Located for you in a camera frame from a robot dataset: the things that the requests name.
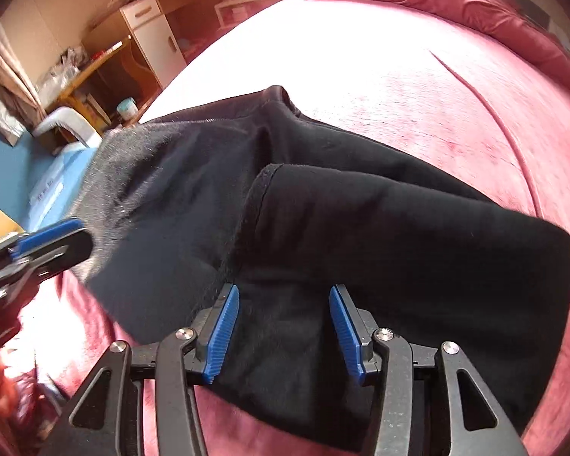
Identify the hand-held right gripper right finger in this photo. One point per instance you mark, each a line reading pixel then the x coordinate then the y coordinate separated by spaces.
pixel 344 332

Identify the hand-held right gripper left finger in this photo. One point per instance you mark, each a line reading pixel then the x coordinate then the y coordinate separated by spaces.
pixel 223 327

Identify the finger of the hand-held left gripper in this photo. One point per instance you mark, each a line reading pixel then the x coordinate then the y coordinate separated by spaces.
pixel 52 242

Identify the black pants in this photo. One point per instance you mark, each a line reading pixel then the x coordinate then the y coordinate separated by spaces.
pixel 361 247

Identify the white padded chair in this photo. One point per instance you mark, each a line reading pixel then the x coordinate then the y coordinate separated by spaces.
pixel 61 121

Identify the clear plastic bag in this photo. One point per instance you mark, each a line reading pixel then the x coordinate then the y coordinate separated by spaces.
pixel 61 69

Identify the beige side curtain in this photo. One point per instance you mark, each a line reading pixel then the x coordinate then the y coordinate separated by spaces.
pixel 9 71

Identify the low wooden table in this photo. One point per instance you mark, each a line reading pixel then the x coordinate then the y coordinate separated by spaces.
pixel 99 64

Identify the wooden desk with white cabinet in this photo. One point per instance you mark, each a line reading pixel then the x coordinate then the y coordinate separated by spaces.
pixel 152 33

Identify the pink bed sheet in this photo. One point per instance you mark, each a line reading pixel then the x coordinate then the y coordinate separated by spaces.
pixel 408 80

